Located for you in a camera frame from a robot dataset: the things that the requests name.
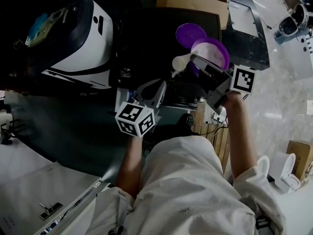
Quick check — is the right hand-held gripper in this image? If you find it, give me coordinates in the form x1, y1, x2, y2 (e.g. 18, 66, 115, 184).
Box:
190, 54, 256, 115

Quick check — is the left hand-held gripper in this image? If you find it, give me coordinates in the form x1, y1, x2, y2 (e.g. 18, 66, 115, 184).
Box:
114, 79, 168, 139

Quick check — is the purple plastic tub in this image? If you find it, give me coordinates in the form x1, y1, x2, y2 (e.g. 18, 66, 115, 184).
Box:
190, 37, 231, 79

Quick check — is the white plastic spoon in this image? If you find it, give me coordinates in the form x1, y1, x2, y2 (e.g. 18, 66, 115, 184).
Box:
172, 52, 196, 72

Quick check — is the person's left forearm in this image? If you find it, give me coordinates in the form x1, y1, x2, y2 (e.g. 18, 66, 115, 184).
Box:
114, 136, 145, 200

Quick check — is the person's right forearm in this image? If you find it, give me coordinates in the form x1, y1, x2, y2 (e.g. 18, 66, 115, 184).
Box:
221, 92, 260, 181

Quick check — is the purple round lid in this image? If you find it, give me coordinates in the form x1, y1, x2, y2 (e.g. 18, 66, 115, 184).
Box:
175, 23, 207, 49

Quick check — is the white power strip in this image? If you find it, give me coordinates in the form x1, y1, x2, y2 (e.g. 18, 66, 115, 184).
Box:
210, 113, 228, 124

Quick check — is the black washing machine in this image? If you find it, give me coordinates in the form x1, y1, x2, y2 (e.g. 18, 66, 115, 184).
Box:
109, 6, 223, 112

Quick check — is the black table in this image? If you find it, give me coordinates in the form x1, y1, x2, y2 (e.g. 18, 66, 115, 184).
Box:
221, 0, 271, 71

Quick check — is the wooden slat platform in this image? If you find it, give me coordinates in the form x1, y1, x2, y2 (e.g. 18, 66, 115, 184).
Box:
190, 110, 230, 173

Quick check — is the open cardboard box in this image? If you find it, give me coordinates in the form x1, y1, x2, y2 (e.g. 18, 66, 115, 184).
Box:
156, 0, 229, 30

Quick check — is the white and black rounded appliance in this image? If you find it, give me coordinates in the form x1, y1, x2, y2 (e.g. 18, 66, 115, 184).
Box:
26, 0, 114, 90

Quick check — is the white black round device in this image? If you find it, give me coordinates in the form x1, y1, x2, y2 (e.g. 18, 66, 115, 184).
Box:
273, 3, 309, 39

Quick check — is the dark green floor mat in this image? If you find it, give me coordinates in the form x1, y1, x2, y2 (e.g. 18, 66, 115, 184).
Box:
9, 92, 194, 181

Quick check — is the white cabinet block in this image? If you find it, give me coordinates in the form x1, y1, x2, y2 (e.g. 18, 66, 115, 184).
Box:
293, 28, 313, 79

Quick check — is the person in grey shirt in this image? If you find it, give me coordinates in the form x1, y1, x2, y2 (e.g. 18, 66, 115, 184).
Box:
85, 135, 287, 235

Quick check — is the teal flat packet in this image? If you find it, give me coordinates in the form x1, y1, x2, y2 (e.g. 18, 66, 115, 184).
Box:
25, 13, 51, 48

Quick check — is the white board panel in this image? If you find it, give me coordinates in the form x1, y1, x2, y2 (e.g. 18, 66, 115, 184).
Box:
0, 143, 111, 235

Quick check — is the black metal latch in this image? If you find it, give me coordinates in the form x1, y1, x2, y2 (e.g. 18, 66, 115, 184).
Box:
39, 202, 64, 221

